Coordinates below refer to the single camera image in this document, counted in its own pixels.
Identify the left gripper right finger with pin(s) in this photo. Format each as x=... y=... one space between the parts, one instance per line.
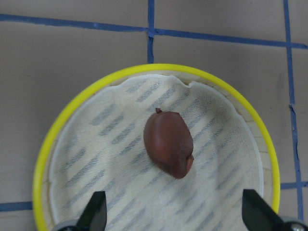
x=257 y=215

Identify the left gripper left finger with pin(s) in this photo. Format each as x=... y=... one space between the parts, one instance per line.
x=94 y=216

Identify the yellow top steamer layer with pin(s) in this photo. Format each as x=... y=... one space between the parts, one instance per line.
x=96 y=144

